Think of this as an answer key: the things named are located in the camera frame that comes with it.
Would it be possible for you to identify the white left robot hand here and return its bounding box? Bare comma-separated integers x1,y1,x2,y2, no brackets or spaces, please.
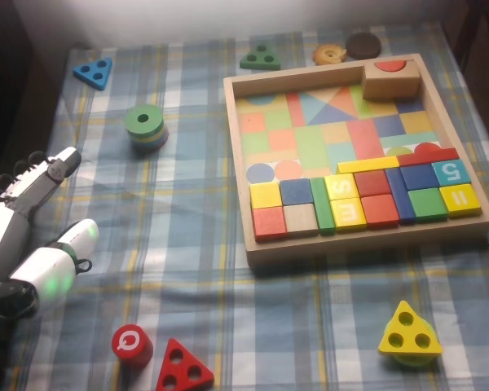
0,146,100,321

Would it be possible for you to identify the natural wooden arch block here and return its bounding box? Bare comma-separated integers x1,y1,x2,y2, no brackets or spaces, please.
361,64,421,102

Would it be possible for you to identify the red cylinder block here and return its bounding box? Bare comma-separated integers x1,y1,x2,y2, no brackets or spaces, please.
111,323,154,367

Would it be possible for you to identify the blue triangle with holes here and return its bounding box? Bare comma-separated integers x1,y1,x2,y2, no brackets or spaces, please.
72,56,113,91

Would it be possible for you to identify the red triangle with holes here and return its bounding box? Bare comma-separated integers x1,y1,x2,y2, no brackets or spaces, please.
155,337,215,391

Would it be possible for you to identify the green triangle with holes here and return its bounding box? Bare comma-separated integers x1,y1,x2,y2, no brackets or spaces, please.
239,43,281,71

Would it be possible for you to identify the yellow triangle with holes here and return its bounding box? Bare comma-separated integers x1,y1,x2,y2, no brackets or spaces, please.
377,300,443,356

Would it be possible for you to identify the red semicircle block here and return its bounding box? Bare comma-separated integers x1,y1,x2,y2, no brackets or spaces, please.
373,59,407,74

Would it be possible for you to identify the blue plaid tablecloth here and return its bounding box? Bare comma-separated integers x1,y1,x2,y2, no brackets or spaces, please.
3,24,489,391

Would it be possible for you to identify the wooden tray with colourful print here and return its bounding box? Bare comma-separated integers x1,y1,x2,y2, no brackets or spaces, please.
222,52,489,268

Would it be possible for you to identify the tan flower-shaped cookie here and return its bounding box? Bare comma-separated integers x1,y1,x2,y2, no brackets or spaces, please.
312,42,347,66

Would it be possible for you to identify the dark brown round cookie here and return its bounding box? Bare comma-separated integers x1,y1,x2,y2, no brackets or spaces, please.
346,31,382,60

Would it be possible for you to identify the light green round disc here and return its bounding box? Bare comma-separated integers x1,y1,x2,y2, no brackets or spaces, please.
390,321,438,367

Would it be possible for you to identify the green ring disc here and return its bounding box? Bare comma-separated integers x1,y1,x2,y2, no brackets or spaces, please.
124,104,164,136

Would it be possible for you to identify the yellow ring disc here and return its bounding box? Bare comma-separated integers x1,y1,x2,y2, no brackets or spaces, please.
126,130,165,143

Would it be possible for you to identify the blue ring disc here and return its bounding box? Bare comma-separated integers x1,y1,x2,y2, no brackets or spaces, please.
128,134,168,151

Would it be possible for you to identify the red ring disc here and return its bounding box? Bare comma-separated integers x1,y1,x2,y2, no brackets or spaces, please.
130,129,170,156

